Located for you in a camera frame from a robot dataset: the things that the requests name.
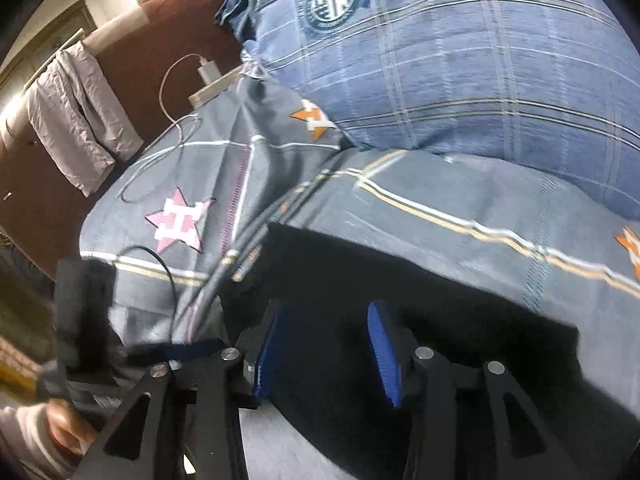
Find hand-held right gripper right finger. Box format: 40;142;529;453
366;301;581;480

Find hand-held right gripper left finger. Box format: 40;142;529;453
75;300;292;480

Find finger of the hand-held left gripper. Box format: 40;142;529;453
122;339;226;364

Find black pants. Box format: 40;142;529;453
217;222;626;480

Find person's left forearm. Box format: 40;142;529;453
0;402;76;479

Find person's left hand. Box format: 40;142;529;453
47;399;102;461

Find grey star print bed sheet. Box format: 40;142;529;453
77;67;640;480

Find grey hanging shorts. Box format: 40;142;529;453
25;42;146;197

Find white power strip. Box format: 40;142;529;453
188;72;242;109

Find white charger plug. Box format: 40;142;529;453
197;57;222;87

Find brown bed headboard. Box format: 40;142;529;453
0;0;247;282

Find blue plaid pillow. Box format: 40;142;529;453
215;0;640;221

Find black cable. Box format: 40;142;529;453
117;244;179;342

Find white charging cable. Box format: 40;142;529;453
117;53;251;206

